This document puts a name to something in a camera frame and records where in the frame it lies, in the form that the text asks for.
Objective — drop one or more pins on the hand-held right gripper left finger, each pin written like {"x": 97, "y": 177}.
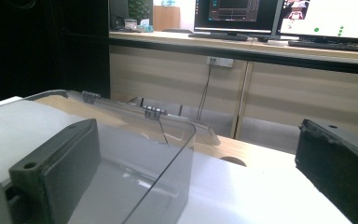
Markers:
{"x": 52, "y": 174}

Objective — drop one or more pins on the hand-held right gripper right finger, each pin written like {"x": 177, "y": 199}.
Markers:
{"x": 332, "y": 168}

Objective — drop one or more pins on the transparent grey plastic box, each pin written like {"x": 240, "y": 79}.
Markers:
{"x": 136, "y": 161}

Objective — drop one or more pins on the wooden table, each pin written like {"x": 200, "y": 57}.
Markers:
{"x": 261, "y": 154}

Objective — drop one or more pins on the long wooden desk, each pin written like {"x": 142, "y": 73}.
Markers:
{"x": 292, "y": 93}

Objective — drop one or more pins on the black keyboard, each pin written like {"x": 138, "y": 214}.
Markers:
{"x": 331, "y": 46}
{"x": 219, "y": 36}

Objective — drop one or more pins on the black curtain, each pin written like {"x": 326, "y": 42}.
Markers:
{"x": 43, "y": 46}

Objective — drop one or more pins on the black computer mouse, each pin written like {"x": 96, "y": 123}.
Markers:
{"x": 262, "y": 39}

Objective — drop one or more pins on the bright computer monitor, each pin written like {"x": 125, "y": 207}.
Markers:
{"x": 329, "y": 18}

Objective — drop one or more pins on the dark computer monitor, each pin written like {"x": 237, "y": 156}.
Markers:
{"x": 234, "y": 15}

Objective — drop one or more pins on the green potted plant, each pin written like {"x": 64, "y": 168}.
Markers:
{"x": 139, "y": 9}

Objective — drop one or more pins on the brown cardboard box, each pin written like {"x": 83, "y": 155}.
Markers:
{"x": 166, "y": 18}

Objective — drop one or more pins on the white wall power socket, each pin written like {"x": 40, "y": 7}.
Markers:
{"x": 220, "y": 62}

